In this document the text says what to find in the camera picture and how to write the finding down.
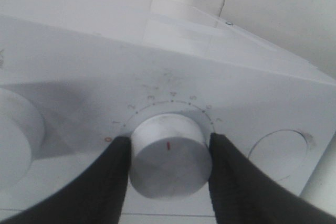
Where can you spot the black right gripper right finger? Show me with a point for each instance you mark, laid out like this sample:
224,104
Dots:
241,193

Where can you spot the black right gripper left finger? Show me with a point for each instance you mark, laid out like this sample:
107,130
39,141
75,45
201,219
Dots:
95,196

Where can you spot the round white door button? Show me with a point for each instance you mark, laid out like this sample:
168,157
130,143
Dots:
279,154

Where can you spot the white dial knob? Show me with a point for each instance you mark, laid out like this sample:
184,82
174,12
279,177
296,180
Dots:
170,158
22,132

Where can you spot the white microwave oven body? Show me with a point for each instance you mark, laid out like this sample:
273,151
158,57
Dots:
92,84

